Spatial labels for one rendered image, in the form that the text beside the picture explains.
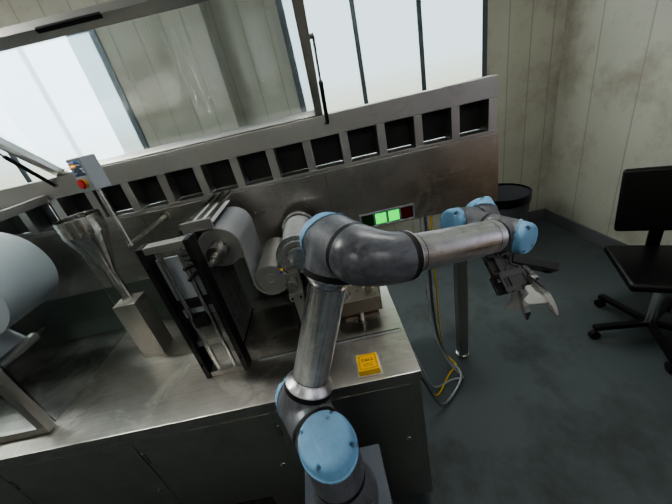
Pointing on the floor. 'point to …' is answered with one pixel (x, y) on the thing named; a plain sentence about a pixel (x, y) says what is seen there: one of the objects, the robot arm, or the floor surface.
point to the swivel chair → (652, 261)
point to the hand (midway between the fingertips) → (544, 317)
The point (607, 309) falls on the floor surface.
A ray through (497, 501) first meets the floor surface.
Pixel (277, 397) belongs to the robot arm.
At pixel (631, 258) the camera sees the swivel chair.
